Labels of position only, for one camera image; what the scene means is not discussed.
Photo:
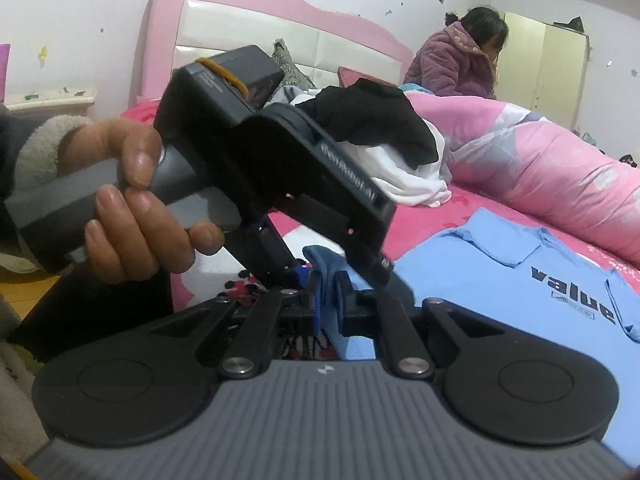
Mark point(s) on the black garment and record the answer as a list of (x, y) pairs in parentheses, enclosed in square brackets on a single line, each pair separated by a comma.
[(375, 120)]

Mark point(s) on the grey green patterned pillow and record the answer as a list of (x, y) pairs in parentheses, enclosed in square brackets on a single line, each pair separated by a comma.
[(287, 60)]

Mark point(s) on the white nightstand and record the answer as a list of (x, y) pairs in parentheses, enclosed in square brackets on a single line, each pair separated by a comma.
[(50, 102)]

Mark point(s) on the person's left hand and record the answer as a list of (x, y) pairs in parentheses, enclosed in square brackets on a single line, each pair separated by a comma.
[(130, 240)]

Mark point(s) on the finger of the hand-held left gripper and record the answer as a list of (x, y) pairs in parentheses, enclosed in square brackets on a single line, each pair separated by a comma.
[(372, 270), (272, 255)]

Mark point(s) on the dark red cushion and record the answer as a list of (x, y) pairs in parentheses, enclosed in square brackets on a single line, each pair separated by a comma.
[(350, 76)]

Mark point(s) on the pale yellow wardrobe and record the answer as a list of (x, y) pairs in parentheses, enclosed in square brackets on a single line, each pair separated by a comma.
[(550, 70)]

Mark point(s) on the white garment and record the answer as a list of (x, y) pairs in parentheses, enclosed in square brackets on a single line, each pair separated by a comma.
[(400, 180)]

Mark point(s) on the shaggy floor rug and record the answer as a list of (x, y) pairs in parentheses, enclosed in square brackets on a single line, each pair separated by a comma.
[(15, 385)]

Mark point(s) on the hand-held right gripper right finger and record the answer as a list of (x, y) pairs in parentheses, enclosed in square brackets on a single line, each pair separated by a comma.
[(344, 310)]

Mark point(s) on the teal cloth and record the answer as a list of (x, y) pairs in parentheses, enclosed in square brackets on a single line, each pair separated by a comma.
[(415, 90)]

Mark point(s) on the person's left forearm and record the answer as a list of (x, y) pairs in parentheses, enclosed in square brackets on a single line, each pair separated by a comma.
[(45, 145)]

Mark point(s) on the blue t-shirt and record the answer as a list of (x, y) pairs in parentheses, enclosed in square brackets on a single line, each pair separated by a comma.
[(500, 280)]

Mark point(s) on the pink padded headboard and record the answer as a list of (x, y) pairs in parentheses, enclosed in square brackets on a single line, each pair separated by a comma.
[(225, 25)]

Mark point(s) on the dark bundle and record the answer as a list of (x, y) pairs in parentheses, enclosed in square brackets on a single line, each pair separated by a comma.
[(570, 25)]

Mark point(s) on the pink floral blanket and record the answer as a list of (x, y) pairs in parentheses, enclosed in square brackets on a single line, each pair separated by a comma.
[(415, 230)]

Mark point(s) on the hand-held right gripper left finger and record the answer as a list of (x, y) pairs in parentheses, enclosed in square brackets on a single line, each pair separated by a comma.
[(314, 305)]

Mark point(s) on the pink grey floral quilt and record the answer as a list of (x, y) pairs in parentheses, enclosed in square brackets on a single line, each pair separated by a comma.
[(550, 175)]

